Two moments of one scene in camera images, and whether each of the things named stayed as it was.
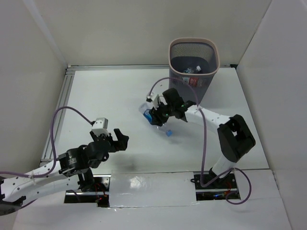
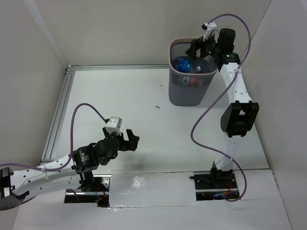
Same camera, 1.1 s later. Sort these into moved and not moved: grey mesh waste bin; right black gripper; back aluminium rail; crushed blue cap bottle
Moved: crushed blue cap bottle; right black gripper
Not moved: grey mesh waste bin; back aluminium rail
